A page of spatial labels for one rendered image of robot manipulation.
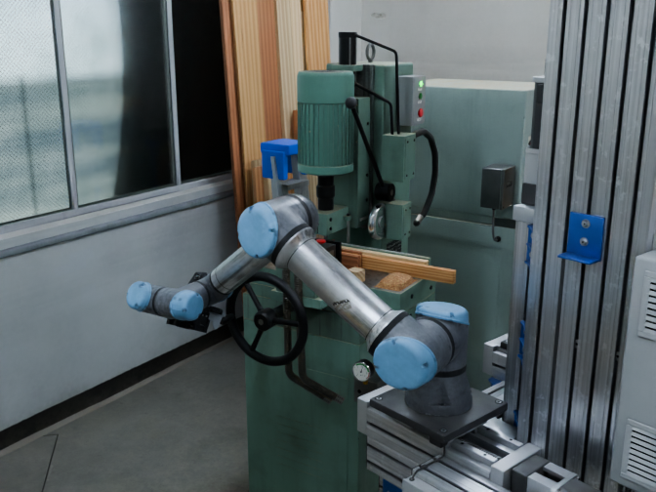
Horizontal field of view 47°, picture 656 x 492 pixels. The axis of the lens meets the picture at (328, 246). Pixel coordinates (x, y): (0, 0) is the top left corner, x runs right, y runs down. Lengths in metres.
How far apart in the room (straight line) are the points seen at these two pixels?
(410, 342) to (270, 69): 2.68
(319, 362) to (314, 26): 2.34
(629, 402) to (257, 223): 0.83
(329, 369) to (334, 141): 0.71
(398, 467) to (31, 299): 1.87
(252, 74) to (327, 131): 1.57
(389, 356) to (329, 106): 0.99
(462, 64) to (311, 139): 2.43
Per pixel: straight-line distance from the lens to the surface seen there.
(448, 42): 4.68
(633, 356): 1.55
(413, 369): 1.52
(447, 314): 1.63
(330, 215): 2.39
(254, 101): 3.84
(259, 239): 1.63
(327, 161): 2.31
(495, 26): 4.56
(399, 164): 2.47
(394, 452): 1.83
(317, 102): 2.29
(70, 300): 3.37
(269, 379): 2.54
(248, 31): 3.83
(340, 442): 2.49
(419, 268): 2.31
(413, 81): 2.53
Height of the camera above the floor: 1.63
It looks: 16 degrees down
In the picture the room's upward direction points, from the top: straight up
